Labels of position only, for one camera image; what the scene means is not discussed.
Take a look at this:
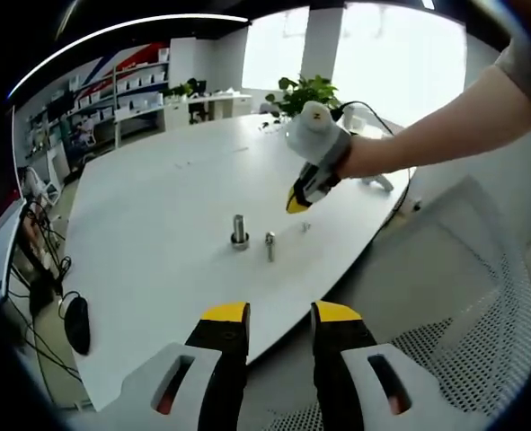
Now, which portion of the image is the bundle of black cables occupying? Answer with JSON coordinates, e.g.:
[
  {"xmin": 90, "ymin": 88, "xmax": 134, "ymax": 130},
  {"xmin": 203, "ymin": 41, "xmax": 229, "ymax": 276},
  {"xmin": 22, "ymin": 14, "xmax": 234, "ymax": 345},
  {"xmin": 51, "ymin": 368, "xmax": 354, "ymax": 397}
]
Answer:
[{"xmin": 8, "ymin": 201, "xmax": 84, "ymax": 383}]

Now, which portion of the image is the black oval object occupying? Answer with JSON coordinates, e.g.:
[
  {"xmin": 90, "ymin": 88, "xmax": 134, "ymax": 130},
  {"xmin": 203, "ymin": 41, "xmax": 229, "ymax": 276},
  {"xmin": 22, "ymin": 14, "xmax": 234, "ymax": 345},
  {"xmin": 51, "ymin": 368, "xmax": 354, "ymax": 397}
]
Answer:
[{"xmin": 63, "ymin": 297, "xmax": 91, "ymax": 356}]

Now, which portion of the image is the white workbench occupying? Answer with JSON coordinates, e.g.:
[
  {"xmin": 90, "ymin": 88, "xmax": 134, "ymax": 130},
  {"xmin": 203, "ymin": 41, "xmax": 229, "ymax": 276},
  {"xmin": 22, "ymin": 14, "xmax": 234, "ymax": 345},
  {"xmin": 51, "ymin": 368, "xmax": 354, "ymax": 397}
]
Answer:
[{"xmin": 114, "ymin": 92, "xmax": 252, "ymax": 149}]

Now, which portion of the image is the black office chair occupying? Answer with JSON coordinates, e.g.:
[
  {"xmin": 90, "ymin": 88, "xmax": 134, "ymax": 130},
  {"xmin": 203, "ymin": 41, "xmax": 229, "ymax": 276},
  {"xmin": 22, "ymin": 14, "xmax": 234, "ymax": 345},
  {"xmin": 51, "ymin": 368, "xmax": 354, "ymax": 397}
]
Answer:
[{"xmin": 188, "ymin": 79, "xmax": 208, "ymax": 125}]

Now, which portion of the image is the white handheld controller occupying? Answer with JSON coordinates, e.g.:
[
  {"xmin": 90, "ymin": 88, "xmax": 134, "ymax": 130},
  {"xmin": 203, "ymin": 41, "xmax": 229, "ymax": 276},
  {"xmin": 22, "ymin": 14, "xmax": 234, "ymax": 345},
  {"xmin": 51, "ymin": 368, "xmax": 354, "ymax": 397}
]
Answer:
[{"xmin": 358, "ymin": 173, "xmax": 395, "ymax": 193}]

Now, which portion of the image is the white mesh office chair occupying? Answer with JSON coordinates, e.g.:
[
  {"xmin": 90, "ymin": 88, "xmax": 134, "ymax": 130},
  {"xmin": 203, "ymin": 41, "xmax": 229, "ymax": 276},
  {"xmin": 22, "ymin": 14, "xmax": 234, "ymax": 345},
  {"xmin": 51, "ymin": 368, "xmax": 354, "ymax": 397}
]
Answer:
[{"xmin": 264, "ymin": 177, "xmax": 531, "ymax": 431}]

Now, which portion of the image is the white side desk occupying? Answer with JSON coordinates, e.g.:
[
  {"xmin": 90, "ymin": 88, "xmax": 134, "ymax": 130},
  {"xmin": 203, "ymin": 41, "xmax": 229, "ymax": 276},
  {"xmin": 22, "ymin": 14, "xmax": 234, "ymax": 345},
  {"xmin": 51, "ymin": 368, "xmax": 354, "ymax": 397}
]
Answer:
[{"xmin": 0, "ymin": 199, "xmax": 27, "ymax": 304}]

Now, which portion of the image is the curved ceiling light strip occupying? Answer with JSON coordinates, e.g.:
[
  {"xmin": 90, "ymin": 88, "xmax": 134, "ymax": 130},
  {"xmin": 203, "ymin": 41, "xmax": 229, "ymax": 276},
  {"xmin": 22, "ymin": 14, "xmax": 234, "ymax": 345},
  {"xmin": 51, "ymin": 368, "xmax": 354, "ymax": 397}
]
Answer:
[{"xmin": 8, "ymin": 13, "xmax": 252, "ymax": 98}]

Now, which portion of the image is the green potted plant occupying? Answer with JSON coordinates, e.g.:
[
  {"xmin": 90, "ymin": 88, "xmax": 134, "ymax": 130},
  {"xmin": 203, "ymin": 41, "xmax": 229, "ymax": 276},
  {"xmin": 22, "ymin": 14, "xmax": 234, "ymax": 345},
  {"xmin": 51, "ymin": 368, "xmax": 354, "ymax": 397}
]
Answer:
[{"xmin": 264, "ymin": 75, "xmax": 341, "ymax": 120}]

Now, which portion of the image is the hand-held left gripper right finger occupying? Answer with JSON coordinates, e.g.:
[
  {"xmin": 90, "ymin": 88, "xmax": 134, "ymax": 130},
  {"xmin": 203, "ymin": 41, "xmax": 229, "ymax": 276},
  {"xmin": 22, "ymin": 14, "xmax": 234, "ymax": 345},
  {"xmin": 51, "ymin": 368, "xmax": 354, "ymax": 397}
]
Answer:
[{"xmin": 309, "ymin": 300, "xmax": 458, "ymax": 431}]

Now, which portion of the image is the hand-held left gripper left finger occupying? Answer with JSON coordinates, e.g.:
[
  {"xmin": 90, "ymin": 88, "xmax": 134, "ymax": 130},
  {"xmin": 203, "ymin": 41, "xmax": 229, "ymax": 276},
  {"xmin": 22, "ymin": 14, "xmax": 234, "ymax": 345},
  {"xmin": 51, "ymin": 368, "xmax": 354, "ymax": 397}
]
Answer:
[{"xmin": 107, "ymin": 300, "xmax": 252, "ymax": 431}]

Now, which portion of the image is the large threaded steel stud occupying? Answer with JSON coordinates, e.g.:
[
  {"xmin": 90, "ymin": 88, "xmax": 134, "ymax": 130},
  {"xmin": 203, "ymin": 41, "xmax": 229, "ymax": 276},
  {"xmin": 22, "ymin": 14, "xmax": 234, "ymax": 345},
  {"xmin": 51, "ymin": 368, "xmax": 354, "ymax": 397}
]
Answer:
[{"xmin": 230, "ymin": 214, "xmax": 252, "ymax": 251}]

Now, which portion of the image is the white wall shelf unit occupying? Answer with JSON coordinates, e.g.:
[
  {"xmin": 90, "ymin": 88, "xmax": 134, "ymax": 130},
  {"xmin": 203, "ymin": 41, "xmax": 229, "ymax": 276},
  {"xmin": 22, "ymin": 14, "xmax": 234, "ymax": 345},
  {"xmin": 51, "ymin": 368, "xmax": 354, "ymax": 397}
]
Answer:
[{"xmin": 24, "ymin": 60, "xmax": 170, "ymax": 149}]

